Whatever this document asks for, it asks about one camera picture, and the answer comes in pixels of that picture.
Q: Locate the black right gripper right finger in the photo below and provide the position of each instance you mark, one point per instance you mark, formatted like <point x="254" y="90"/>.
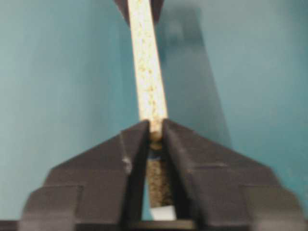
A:
<point x="223" y="190"/>

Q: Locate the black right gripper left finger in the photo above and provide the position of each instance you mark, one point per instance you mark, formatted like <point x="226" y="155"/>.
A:
<point x="98" y="190"/>

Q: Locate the small wooden dowel rod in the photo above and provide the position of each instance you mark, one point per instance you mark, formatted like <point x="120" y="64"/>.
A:
<point x="156" y="141"/>

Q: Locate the white particle board plank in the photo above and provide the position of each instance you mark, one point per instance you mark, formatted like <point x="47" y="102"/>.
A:
<point x="152" y="104"/>

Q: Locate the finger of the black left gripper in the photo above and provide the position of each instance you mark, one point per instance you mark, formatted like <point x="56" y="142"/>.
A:
<point x="156" y="7"/>
<point x="123" y="7"/>

